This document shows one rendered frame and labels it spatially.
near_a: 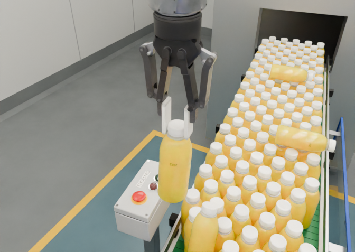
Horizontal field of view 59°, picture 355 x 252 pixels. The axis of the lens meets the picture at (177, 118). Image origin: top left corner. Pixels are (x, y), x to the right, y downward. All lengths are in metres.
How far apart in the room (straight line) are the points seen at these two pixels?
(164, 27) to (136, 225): 0.55
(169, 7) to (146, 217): 0.54
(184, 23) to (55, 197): 2.14
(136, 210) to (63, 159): 1.99
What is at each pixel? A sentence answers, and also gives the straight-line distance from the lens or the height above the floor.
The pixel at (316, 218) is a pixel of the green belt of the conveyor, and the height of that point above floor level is 0.90.
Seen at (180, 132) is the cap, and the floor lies 1.39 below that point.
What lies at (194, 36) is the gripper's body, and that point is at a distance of 0.50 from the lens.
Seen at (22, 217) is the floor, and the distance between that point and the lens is 2.46.
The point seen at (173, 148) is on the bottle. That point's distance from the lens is 0.61.
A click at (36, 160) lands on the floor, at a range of 2.86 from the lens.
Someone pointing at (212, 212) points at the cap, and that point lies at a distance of 0.80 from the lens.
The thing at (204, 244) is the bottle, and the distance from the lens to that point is 0.83.
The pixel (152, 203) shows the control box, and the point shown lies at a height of 1.10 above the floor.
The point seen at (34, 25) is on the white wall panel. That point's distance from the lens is 3.63.
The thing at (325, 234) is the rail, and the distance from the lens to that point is 1.03.
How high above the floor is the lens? 1.75
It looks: 34 degrees down
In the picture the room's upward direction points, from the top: straight up
